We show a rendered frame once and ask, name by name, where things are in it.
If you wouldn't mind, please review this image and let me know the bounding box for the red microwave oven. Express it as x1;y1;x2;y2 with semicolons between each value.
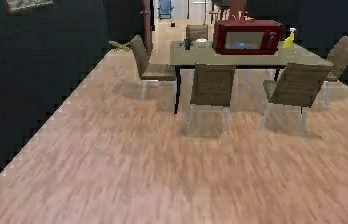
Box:
212;19;283;56

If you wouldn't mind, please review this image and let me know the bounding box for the yellow spray bottle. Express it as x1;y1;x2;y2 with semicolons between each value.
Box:
282;27;297;50

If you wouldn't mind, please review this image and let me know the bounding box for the framed wall picture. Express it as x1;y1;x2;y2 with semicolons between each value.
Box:
4;0;55;14

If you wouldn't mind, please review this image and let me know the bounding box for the blue chair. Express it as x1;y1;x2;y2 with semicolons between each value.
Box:
157;0;175;21

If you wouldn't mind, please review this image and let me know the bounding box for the beige dining table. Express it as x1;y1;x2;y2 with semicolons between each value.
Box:
169;39;334;115

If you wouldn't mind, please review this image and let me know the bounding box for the dark red room door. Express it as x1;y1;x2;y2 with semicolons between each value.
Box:
140;0;154;58

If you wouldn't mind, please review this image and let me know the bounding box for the brown woven chair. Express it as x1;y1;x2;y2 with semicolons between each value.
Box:
129;34;177;101
321;35;348;108
185;24;210;42
257;62;334;134
185;63;237;134

